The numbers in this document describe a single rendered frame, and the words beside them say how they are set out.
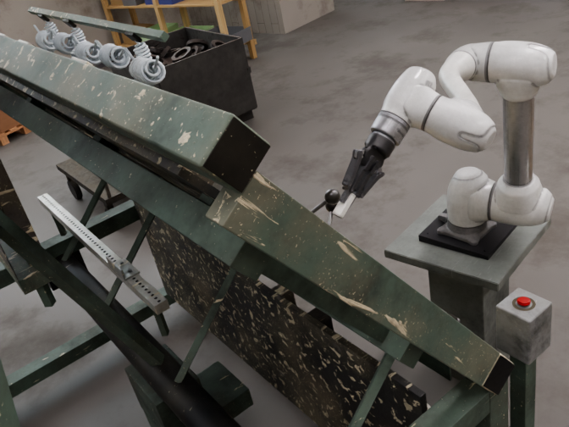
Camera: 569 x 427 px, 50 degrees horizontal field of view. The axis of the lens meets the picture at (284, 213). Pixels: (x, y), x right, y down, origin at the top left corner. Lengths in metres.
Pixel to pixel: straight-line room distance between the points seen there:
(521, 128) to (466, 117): 0.66
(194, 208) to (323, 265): 0.30
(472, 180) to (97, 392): 2.21
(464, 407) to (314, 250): 0.90
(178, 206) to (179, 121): 0.30
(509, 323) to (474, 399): 0.27
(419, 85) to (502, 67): 0.52
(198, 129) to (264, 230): 0.21
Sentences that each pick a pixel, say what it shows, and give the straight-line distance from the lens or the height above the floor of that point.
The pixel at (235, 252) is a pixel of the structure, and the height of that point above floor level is 1.63.
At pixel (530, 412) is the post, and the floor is 0.47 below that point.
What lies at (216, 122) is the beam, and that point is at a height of 1.90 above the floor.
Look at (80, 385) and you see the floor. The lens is 3.62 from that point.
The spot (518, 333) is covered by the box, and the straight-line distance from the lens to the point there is 2.03.
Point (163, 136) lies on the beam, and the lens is 1.08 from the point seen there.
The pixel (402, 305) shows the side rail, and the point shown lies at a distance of 1.43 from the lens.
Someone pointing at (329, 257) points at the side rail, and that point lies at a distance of 1.20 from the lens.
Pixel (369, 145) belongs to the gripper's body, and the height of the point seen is 1.56.
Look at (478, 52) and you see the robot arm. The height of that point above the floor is 1.58.
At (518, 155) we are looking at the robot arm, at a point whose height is 1.19.
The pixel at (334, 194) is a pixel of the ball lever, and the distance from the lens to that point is 1.45.
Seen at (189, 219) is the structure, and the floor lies 1.63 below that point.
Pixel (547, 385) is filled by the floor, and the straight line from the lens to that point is 3.08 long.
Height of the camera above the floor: 2.24
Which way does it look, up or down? 30 degrees down
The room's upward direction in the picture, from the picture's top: 12 degrees counter-clockwise
